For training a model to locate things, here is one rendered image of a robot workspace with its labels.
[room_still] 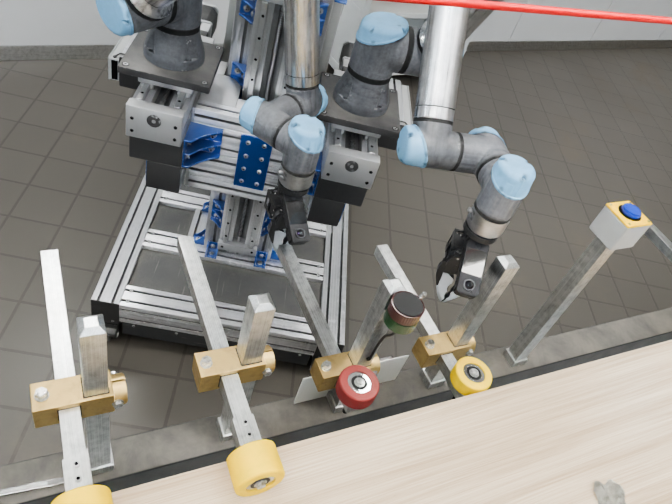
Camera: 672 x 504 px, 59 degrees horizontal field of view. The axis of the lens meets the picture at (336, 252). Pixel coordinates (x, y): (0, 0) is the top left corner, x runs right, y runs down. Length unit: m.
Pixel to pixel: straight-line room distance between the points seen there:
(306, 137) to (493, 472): 0.72
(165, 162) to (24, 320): 0.93
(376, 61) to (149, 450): 1.01
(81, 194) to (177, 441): 1.69
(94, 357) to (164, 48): 0.88
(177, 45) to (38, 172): 1.45
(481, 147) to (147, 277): 1.35
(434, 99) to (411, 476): 0.67
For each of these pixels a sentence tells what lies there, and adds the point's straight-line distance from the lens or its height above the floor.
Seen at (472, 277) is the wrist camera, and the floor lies 1.08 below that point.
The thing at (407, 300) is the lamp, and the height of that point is 1.11.
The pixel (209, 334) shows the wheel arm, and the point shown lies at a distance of 1.09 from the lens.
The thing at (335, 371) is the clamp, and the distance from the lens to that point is 1.20.
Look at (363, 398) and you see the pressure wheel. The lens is 1.14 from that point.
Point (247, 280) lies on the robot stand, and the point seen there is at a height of 0.21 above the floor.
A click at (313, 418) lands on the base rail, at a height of 0.70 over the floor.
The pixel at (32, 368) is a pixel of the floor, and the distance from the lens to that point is 2.22.
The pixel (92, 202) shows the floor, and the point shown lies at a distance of 2.73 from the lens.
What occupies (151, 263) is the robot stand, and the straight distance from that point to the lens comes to 2.20.
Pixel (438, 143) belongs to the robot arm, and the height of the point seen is 1.27.
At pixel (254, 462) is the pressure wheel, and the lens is 0.96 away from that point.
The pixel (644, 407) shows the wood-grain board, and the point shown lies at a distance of 1.47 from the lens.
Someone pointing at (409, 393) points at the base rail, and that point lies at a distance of 1.44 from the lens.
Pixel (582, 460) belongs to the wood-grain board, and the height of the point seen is 0.90.
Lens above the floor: 1.84
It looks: 43 degrees down
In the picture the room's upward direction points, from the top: 20 degrees clockwise
